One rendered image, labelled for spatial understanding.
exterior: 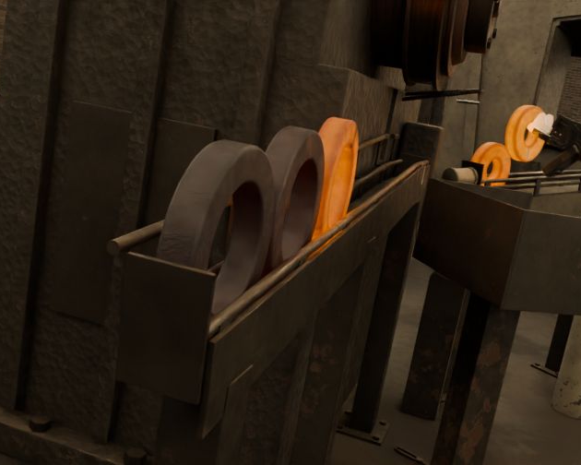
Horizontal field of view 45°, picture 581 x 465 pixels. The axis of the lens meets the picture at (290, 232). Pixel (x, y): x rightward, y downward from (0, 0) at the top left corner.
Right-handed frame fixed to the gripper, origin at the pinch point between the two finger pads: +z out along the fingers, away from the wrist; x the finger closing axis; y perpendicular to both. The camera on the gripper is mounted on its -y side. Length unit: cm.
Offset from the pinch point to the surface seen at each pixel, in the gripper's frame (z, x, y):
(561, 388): -34, -30, -71
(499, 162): 5.0, -2.9, -13.4
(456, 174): 3.1, 16.5, -17.6
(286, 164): -57, 130, 7
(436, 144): 3.1, 30.3, -9.7
